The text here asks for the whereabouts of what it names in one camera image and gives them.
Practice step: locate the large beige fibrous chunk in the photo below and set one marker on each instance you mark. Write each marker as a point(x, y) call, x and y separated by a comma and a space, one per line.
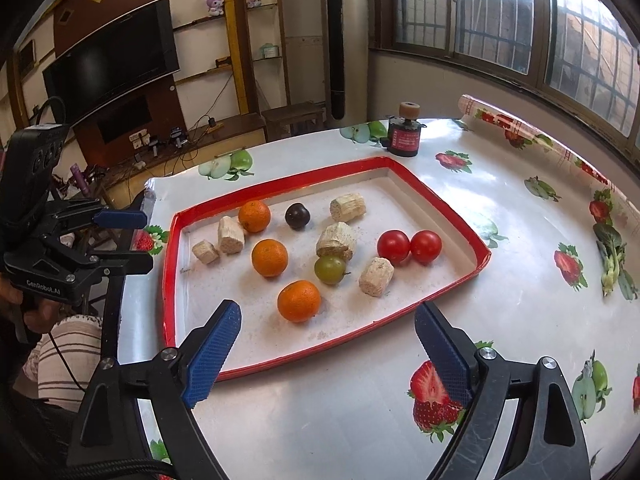
point(336, 241)

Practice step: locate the purple plush toy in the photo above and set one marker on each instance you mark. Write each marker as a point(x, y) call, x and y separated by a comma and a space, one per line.
point(215, 2)

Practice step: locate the wall shelf with yellow post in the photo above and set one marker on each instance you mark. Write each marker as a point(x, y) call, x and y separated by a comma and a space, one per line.
point(235, 35)

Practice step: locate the black flat screen television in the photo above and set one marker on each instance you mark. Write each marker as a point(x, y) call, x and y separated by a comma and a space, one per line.
point(115, 55)

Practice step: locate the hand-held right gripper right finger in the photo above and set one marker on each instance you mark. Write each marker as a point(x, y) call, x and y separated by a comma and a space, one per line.
point(442, 350)

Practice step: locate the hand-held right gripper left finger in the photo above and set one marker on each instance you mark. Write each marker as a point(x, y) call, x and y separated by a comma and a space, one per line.
point(212, 355)

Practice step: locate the orange mandarin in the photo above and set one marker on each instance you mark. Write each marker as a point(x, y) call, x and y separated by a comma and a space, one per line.
point(254, 216)
point(299, 301)
point(269, 258)

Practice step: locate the red cherry tomato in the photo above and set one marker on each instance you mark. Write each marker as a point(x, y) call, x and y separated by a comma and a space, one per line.
point(426, 246)
point(393, 246)

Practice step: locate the striped beige clothing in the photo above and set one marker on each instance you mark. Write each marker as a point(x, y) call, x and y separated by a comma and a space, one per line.
point(65, 355)

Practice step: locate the wooden television cabinet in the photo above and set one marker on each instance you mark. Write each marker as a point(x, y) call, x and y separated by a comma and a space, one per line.
point(160, 125)

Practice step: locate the barred window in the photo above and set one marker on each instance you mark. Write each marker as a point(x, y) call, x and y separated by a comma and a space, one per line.
point(580, 35)

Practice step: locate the black red label cylinder device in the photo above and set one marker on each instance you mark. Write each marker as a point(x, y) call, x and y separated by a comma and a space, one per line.
point(404, 137)

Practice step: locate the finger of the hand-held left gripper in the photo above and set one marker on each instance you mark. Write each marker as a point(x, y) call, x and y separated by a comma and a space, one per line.
point(130, 263)
point(120, 218)

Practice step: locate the dark purple grape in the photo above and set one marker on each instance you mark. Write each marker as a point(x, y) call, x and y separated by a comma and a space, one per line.
point(297, 215)

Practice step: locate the fruit print tablecloth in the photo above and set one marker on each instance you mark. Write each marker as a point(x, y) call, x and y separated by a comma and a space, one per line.
point(500, 200)

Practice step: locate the small white box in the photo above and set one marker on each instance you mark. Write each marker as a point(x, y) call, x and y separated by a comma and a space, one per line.
point(270, 51)

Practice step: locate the person's left hand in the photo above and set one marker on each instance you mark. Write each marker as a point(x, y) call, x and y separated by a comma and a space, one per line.
point(45, 318)

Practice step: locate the white tower air conditioner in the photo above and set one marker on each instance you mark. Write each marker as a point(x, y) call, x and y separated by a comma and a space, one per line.
point(336, 40)

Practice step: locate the red rimmed white tray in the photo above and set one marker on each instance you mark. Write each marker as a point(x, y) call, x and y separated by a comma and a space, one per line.
point(310, 190)

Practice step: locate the wooden bench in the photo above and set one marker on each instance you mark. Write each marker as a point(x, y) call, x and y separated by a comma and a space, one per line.
point(292, 117)

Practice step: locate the green grape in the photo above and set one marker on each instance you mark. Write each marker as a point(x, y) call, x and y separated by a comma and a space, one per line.
point(330, 269)

